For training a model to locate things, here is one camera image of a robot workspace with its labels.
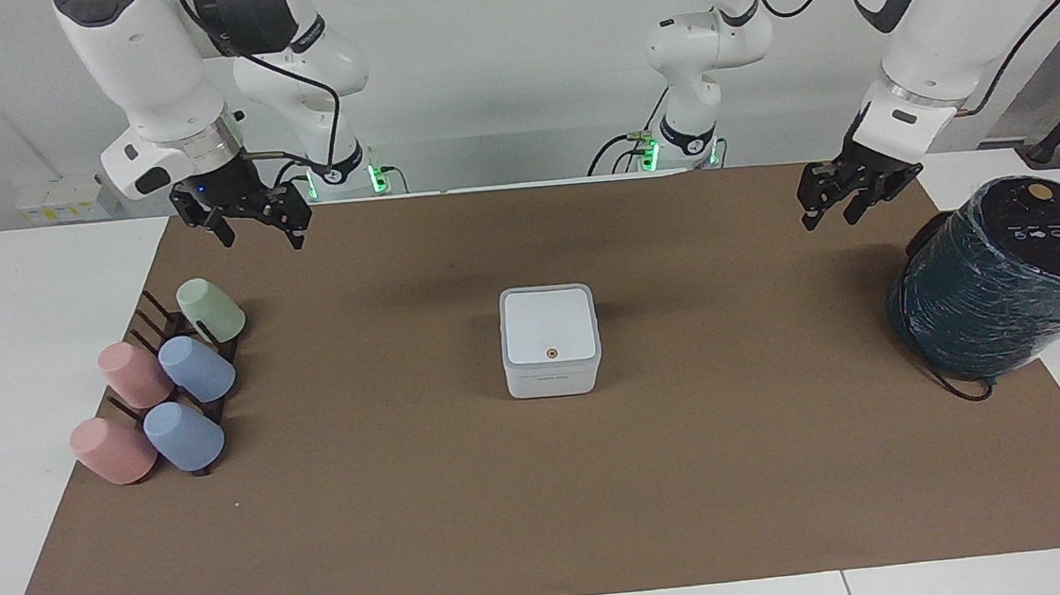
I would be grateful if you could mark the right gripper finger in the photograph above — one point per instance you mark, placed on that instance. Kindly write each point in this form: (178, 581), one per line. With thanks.
(291, 207)
(201, 210)

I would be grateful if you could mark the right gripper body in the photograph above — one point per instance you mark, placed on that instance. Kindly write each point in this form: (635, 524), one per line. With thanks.
(223, 187)

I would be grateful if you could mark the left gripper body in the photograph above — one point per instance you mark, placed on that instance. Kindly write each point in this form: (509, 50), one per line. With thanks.
(869, 153)

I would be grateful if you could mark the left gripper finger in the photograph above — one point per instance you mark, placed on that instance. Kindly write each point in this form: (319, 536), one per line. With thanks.
(885, 182)
(825, 181)

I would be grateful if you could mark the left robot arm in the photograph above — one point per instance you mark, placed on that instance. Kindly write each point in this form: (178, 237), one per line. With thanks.
(952, 9)

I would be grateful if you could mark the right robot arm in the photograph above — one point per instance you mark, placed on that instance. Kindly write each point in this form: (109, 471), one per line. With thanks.
(143, 72)

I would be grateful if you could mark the white square trash can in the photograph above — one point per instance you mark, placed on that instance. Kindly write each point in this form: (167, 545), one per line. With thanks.
(551, 343)

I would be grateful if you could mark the green plastic cup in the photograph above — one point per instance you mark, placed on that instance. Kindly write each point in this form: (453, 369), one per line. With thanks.
(214, 308)

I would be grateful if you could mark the dark brown cup rack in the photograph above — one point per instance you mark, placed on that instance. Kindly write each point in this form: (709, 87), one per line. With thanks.
(156, 317)

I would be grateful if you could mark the dark plastic-wrapped cylinder appliance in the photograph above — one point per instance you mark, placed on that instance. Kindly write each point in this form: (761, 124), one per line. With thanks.
(1002, 289)

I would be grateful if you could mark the blue plastic cup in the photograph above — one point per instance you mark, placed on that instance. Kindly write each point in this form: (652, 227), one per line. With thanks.
(198, 368)
(184, 436)

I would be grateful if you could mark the pink plastic cup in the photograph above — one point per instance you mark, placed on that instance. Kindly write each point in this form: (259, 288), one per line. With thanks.
(112, 451)
(134, 374)

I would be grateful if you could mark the white wall socket box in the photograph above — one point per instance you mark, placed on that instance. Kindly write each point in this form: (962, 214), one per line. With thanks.
(59, 202)

